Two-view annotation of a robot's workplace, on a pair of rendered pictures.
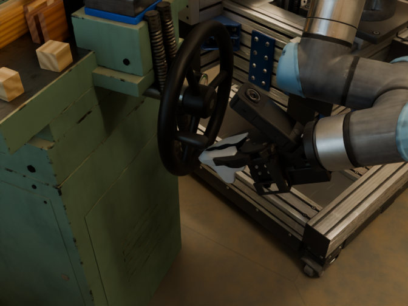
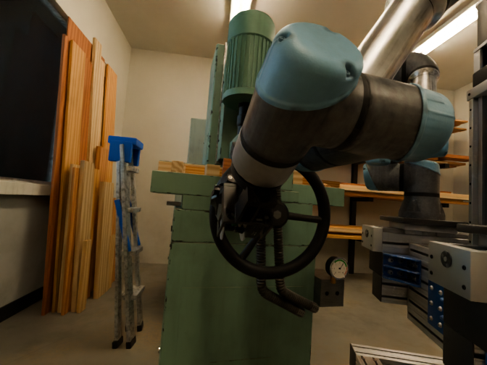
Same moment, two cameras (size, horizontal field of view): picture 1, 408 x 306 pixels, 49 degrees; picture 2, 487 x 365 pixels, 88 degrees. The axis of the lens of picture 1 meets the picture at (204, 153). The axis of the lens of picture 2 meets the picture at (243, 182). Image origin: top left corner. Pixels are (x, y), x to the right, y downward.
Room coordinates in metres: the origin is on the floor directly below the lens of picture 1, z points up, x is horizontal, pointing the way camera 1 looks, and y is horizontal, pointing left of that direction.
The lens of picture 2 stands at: (0.27, -0.39, 0.83)
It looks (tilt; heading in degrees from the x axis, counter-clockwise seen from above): 4 degrees up; 51
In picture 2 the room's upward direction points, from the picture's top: 4 degrees clockwise
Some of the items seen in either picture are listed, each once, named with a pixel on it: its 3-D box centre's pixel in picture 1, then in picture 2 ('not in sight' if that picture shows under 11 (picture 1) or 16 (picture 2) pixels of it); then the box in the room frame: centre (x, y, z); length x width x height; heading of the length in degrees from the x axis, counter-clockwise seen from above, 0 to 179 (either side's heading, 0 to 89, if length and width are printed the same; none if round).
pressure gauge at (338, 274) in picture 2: (197, 87); (335, 270); (0.97, 0.02, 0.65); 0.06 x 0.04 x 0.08; 156
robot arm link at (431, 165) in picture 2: not in sight; (419, 176); (1.43, -0.05, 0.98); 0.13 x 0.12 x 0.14; 108
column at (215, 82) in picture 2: not in sight; (229, 132); (0.94, 0.58, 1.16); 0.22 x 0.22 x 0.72; 66
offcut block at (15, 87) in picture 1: (6, 84); (177, 167); (0.57, 0.30, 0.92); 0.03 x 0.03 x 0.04; 60
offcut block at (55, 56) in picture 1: (54, 56); (211, 171); (0.66, 0.25, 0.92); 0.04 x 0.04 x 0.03; 69
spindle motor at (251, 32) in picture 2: not in sight; (249, 64); (0.82, 0.32, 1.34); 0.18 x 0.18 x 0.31
